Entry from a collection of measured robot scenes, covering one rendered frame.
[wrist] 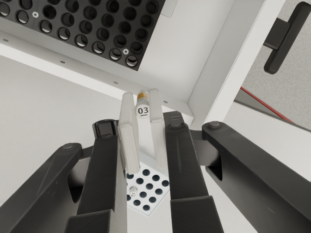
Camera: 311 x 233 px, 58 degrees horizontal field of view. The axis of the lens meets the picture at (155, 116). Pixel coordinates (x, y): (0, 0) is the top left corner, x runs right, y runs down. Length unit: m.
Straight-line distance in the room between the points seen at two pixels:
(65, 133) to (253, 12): 0.34
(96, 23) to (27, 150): 0.29
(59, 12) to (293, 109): 1.26
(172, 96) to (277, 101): 1.05
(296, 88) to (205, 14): 1.08
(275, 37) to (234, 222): 0.39
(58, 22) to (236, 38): 0.18
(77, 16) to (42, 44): 0.09
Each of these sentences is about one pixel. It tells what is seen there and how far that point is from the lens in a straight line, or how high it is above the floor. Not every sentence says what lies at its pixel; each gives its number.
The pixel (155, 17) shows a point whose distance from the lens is 0.29.
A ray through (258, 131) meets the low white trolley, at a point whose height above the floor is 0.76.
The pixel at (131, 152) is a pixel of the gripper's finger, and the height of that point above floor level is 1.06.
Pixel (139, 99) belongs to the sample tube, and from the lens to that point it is 0.23.
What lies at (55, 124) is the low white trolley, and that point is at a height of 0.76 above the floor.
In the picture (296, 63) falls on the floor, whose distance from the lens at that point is 1.38.
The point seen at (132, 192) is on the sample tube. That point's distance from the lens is 0.47.
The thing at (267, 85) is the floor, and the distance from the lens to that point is 1.35.
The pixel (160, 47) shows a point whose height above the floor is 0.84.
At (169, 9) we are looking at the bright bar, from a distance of 0.35.
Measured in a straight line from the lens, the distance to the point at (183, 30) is 0.36.
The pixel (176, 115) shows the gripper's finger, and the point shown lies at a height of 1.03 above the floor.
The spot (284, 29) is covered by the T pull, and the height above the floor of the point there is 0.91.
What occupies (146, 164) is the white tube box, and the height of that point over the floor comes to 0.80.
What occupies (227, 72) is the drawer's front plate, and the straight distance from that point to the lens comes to 0.29.
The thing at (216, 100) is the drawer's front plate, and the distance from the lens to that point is 0.29.
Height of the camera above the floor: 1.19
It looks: 70 degrees down
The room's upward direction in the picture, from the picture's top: 172 degrees clockwise
